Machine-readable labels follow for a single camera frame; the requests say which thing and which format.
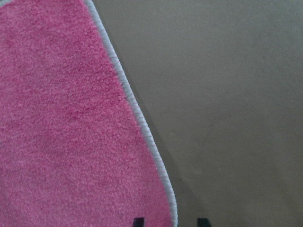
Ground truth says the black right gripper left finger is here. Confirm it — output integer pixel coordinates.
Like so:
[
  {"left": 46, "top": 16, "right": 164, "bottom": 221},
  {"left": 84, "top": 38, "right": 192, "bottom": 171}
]
[{"left": 133, "top": 217, "right": 144, "bottom": 227}]

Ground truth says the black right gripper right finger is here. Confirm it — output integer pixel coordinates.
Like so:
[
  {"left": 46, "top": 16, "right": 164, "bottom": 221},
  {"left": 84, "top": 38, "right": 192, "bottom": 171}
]
[{"left": 197, "top": 218, "right": 212, "bottom": 227}]

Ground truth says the pink and grey towel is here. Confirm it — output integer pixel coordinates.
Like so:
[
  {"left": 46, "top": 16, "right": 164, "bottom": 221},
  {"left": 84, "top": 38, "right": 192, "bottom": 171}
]
[{"left": 0, "top": 0, "right": 178, "bottom": 227}]

